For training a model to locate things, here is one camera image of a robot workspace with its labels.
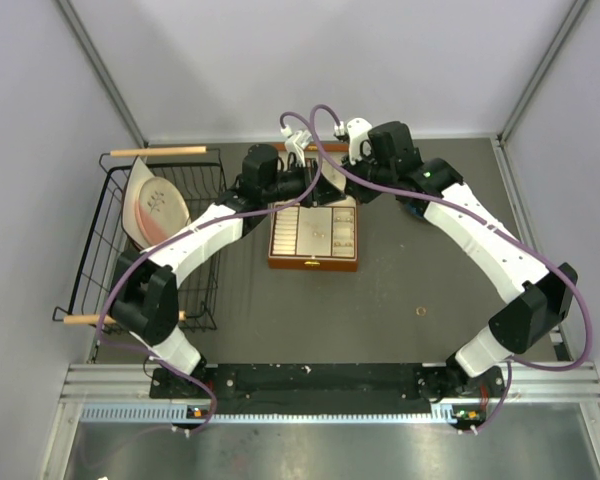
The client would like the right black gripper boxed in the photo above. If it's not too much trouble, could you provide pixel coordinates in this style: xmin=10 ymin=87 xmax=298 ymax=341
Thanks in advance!
xmin=340 ymin=145 xmax=395 ymax=207

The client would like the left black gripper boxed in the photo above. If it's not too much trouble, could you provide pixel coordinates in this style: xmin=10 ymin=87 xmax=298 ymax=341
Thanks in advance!
xmin=262 ymin=158 xmax=346 ymax=209

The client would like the brown jewelry box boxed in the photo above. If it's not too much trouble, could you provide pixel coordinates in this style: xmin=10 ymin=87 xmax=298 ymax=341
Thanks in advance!
xmin=266 ymin=143 xmax=361 ymax=274

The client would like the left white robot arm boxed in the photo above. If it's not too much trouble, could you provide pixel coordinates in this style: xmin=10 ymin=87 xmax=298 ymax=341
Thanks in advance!
xmin=105 ymin=144 xmax=346 ymax=397

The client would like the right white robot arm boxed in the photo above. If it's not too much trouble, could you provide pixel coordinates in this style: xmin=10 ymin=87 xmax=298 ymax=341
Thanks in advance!
xmin=334 ymin=118 xmax=577 ymax=396

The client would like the blue leaf dish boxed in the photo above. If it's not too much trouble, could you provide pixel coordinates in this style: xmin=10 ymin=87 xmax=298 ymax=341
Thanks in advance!
xmin=402 ymin=202 xmax=424 ymax=220

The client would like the pink floral round plate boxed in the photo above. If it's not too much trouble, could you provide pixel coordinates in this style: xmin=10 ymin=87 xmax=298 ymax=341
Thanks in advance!
xmin=136 ymin=177 xmax=191 ymax=246

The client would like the cream square plate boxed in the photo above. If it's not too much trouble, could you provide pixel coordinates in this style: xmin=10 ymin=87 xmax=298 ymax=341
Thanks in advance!
xmin=121 ymin=157 xmax=154 ymax=250

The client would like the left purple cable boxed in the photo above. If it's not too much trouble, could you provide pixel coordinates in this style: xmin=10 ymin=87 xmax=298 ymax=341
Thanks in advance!
xmin=93 ymin=110 xmax=326 ymax=434

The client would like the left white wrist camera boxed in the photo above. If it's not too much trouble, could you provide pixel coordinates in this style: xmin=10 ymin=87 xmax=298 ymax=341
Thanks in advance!
xmin=281 ymin=126 xmax=312 ymax=165

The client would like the black wire basket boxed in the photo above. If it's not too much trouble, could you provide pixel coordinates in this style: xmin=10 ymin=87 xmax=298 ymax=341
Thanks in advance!
xmin=53 ymin=147 xmax=227 ymax=324

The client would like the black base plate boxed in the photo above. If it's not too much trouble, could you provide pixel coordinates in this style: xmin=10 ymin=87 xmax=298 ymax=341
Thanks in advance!
xmin=149 ymin=362 xmax=509 ymax=416

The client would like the aluminium frame rail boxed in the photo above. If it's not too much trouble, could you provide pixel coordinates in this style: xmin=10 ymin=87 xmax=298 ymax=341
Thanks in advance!
xmin=61 ymin=362 xmax=600 ymax=404

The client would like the grey cable duct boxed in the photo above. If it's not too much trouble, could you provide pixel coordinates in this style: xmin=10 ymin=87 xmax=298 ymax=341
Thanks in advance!
xmin=81 ymin=402 xmax=481 ymax=424

